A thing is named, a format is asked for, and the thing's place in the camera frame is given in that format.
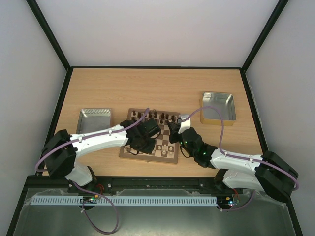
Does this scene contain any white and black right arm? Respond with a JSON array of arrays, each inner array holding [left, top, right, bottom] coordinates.
[[167, 121, 298, 203]]

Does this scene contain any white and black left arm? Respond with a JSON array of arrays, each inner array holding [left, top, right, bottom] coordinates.
[[42, 118, 161, 186]]

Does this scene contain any wooden chess board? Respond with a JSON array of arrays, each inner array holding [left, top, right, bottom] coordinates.
[[119, 109, 180, 164]]

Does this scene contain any silver embossed metal tray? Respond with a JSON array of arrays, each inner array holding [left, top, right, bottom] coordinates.
[[76, 108, 112, 134]]

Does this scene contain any yellow metal tin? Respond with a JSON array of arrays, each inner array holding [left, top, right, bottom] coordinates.
[[200, 92, 236, 126]]

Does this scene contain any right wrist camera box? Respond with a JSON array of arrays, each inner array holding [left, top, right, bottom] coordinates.
[[178, 115, 191, 134]]

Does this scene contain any black aluminium frame rail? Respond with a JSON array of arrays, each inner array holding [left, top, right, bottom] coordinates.
[[24, 175, 287, 197]]

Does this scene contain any light blue cable duct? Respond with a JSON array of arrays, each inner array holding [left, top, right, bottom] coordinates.
[[30, 196, 217, 207]]

